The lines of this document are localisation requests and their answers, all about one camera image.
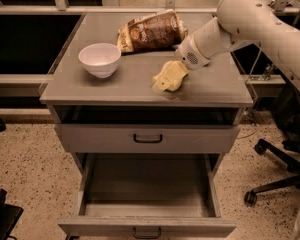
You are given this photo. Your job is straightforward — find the white bowl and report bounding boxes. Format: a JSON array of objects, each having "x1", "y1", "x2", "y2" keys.
[{"x1": 78, "y1": 43, "x2": 121, "y2": 78}]

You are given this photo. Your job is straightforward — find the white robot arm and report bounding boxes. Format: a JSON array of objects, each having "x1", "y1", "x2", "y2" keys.
[{"x1": 176, "y1": 0, "x2": 300, "y2": 143}]

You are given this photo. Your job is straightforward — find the brown chip bag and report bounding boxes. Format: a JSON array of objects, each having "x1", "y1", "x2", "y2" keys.
[{"x1": 117, "y1": 9, "x2": 188, "y2": 53}]

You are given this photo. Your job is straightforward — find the metal stand rod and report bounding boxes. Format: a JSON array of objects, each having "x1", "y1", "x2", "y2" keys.
[{"x1": 261, "y1": 64, "x2": 274, "y2": 81}]

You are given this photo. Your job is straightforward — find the yellow sponge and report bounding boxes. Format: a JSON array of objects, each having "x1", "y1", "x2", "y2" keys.
[{"x1": 152, "y1": 61, "x2": 189, "y2": 92}]

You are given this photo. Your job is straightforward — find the grey drawer cabinet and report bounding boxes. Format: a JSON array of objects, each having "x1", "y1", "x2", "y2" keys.
[{"x1": 38, "y1": 11, "x2": 254, "y2": 240}]

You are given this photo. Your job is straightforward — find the black office chair base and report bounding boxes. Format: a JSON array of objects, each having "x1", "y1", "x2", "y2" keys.
[{"x1": 243, "y1": 93, "x2": 300, "y2": 208}]

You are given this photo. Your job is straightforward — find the black object bottom left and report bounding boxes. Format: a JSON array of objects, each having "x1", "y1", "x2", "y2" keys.
[{"x1": 0, "y1": 189, "x2": 23, "y2": 240}]

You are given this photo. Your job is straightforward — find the open grey lower drawer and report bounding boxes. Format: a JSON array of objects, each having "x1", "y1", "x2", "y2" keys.
[{"x1": 59, "y1": 154, "x2": 236, "y2": 240}]

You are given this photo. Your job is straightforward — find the closed grey upper drawer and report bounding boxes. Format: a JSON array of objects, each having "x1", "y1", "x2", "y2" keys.
[{"x1": 55, "y1": 124, "x2": 240, "y2": 154}]

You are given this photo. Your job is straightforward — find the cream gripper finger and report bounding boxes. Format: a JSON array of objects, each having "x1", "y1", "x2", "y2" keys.
[{"x1": 152, "y1": 75, "x2": 171, "y2": 92}]

